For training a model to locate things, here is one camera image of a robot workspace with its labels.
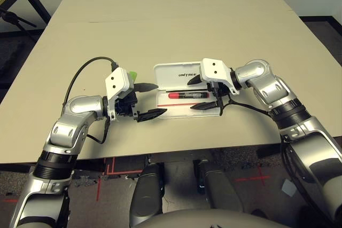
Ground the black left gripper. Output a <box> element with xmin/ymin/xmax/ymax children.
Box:
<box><xmin>114</xmin><ymin>83</ymin><xmax>168</xmax><ymax>123</ymax></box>

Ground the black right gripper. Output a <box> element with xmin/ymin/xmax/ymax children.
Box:
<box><xmin>186</xmin><ymin>75</ymin><xmax>230</xmax><ymax>116</ymax></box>

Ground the red black whiteboard marker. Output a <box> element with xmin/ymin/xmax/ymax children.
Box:
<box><xmin>168</xmin><ymin>91</ymin><xmax>209</xmax><ymax>100</ymax></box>

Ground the white plastic pencil case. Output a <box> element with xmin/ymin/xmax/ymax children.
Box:
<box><xmin>153</xmin><ymin>61</ymin><xmax>220</xmax><ymax>120</ymax></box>

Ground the grey robot left leg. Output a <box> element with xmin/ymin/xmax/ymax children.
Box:
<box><xmin>129</xmin><ymin>162</ymin><xmax>165</xmax><ymax>227</ymax></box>

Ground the grey robot leg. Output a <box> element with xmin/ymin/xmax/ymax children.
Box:
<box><xmin>129</xmin><ymin>162</ymin><xmax>165</xmax><ymax>227</ymax></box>
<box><xmin>193</xmin><ymin>160</ymin><xmax>245</xmax><ymax>213</ymax></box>

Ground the grey robot right leg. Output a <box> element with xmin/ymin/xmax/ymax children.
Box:
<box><xmin>193</xmin><ymin>160</ymin><xmax>245</xmax><ymax>213</ymax></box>

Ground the red floor tape cross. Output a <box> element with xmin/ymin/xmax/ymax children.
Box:
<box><xmin>235</xmin><ymin>166</ymin><xmax>271</xmax><ymax>186</ymax></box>

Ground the beige robot torso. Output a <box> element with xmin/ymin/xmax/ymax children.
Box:
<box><xmin>154</xmin><ymin>209</ymin><xmax>284</xmax><ymax>228</ymax></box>

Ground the grey square floor pad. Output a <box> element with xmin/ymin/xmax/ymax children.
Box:
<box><xmin>282</xmin><ymin>179</ymin><xmax>297</xmax><ymax>197</ymax></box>

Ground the black shoe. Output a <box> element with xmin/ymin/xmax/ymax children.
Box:
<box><xmin>250</xmin><ymin>208</ymin><xmax>269</xmax><ymax>221</ymax></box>

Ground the black tripod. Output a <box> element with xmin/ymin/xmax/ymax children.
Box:
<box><xmin>0</xmin><ymin>7</ymin><xmax>38</xmax><ymax>43</ymax></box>

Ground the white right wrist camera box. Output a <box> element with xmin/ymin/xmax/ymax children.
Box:
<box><xmin>199</xmin><ymin>58</ymin><xmax>240</xmax><ymax>96</ymax></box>

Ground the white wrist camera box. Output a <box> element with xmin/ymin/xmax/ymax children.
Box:
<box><xmin>199</xmin><ymin>58</ymin><xmax>240</xmax><ymax>96</ymax></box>
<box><xmin>105</xmin><ymin>67</ymin><xmax>134</xmax><ymax>121</ymax></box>

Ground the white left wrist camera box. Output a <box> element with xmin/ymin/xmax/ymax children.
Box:
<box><xmin>105</xmin><ymin>67</ymin><xmax>134</xmax><ymax>121</ymax></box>

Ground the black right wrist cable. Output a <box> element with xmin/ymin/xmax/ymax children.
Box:
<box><xmin>219</xmin><ymin>96</ymin><xmax>316</xmax><ymax>213</ymax></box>

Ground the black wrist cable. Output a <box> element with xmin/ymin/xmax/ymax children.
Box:
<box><xmin>61</xmin><ymin>56</ymin><xmax>120</xmax><ymax>145</ymax></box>
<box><xmin>219</xmin><ymin>96</ymin><xmax>316</xmax><ymax>213</ymax></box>

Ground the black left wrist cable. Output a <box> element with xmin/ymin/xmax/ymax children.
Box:
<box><xmin>61</xmin><ymin>56</ymin><xmax>120</xmax><ymax>145</ymax></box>

